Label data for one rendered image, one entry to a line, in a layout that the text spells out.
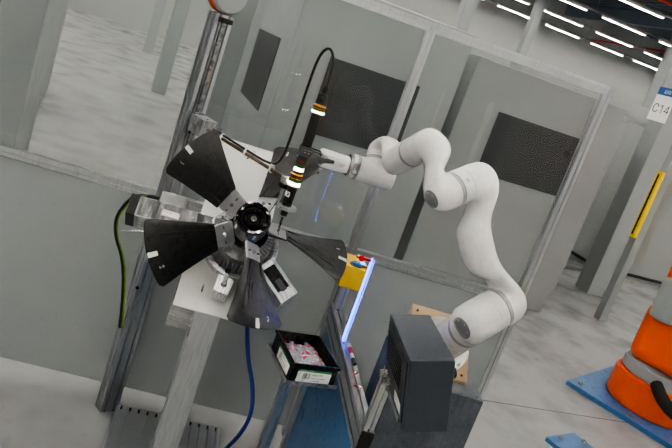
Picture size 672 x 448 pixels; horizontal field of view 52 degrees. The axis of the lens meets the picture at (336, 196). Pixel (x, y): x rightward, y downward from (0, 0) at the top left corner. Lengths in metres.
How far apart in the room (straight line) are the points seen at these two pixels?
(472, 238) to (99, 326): 1.93
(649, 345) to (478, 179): 3.84
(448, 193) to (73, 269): 1.90
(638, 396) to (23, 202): 4.32
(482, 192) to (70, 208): 1.86
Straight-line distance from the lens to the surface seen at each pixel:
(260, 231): 2.28
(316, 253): 2.34
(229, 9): 2.82
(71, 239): 3.22
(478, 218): 1.98
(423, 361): 1.66
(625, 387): 5.71
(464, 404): 2.36
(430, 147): 1.98
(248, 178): 2.67
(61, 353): 3.44
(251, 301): 2.24
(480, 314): 2.02
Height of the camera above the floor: 1.86
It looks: 12 degrees down
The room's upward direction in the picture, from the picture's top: 19 degrees clockwise
